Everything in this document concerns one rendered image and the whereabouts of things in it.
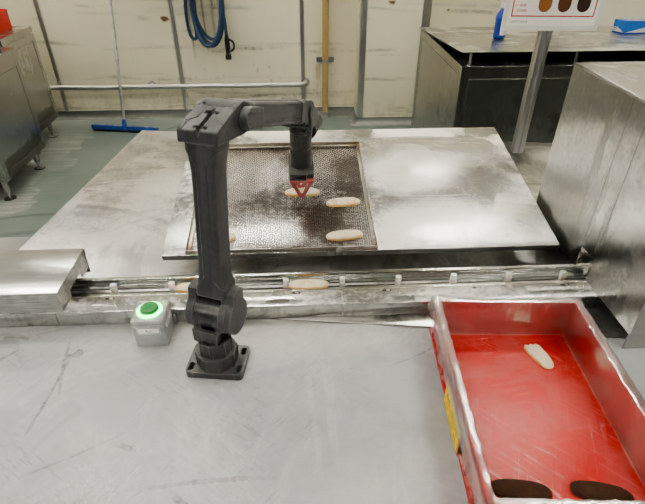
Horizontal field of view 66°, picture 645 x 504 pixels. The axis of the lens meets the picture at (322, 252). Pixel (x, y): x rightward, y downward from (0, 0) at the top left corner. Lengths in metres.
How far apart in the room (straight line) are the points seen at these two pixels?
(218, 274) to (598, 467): 0.76
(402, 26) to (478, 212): 3.19
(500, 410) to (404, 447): 0.21
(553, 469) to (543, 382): 0.20
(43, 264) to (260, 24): 3.69
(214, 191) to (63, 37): 4.35
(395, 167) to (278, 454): 0.98
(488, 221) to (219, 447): 0.92
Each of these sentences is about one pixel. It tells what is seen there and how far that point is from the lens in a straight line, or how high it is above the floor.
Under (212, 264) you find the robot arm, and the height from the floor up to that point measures 1.08.
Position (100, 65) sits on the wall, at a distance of 5.12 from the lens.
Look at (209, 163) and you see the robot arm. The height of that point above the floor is 1.27.
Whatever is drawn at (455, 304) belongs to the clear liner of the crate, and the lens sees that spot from 1.13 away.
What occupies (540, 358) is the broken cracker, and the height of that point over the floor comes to 0.83.
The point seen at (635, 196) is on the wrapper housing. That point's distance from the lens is 1.24.
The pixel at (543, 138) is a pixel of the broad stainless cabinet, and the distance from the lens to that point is 3.15.
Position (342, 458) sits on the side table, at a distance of 0.96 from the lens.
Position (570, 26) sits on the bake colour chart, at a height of 1.29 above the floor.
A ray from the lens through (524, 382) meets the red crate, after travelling 1.13.
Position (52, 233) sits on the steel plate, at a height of 0.82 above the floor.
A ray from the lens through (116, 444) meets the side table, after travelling 1.04.
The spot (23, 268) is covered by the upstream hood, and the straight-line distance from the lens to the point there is 1.38.
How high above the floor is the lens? 1.62
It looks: 35 degrees down
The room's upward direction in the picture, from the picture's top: straight up
